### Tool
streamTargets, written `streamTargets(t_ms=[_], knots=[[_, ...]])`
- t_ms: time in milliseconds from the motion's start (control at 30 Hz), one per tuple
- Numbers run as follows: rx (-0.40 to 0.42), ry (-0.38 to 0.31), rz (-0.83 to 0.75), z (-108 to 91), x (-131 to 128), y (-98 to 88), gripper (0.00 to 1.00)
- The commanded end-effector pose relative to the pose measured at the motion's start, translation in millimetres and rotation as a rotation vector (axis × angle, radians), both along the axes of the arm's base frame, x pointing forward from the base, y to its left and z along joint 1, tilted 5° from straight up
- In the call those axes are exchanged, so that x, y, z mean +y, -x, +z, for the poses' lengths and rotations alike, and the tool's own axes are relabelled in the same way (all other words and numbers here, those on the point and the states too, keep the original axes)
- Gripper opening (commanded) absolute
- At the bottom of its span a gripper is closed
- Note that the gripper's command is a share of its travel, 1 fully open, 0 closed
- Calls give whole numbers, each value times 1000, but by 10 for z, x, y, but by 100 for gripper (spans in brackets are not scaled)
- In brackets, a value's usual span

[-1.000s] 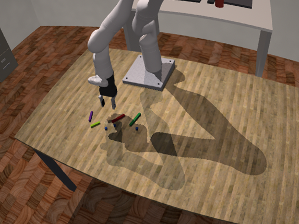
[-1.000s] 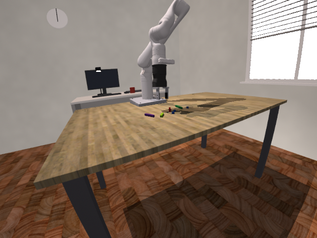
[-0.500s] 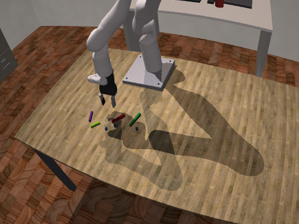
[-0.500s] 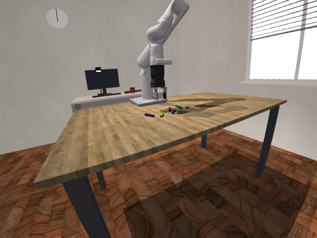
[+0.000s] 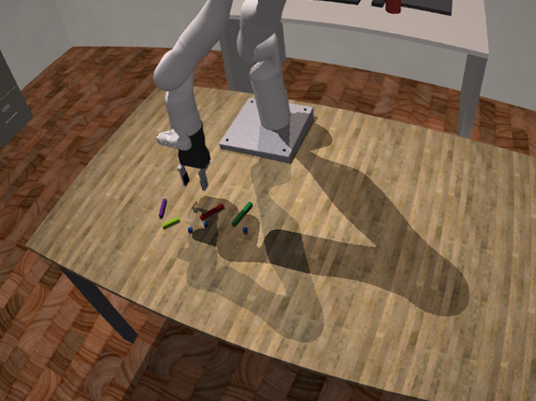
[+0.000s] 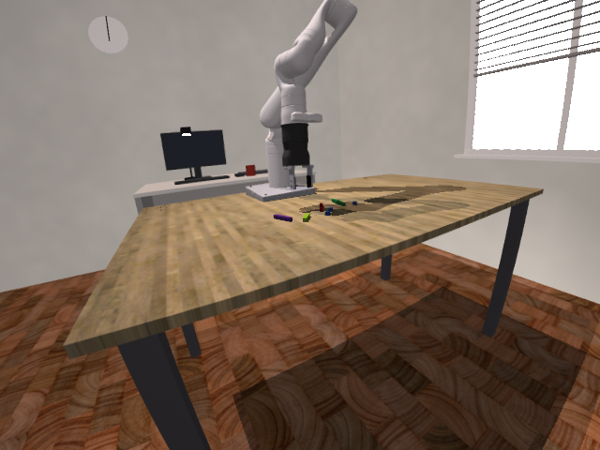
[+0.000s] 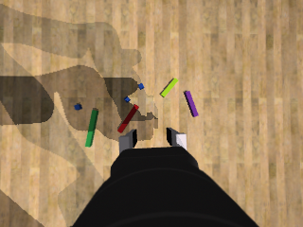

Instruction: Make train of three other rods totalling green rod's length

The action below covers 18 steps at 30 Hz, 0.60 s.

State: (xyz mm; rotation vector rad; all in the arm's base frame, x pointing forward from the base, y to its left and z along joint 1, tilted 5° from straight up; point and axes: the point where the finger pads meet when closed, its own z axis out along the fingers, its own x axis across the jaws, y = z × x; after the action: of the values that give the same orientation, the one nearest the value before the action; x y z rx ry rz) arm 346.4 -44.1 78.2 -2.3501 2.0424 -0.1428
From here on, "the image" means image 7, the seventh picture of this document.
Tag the purple rod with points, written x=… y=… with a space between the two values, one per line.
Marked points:
x=191 y=104

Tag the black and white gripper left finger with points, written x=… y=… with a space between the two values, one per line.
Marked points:
x=127 y=141

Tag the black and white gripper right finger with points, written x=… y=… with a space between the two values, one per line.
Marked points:
x=176 y=139

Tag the red rod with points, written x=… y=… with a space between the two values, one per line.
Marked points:
x=128 y=118

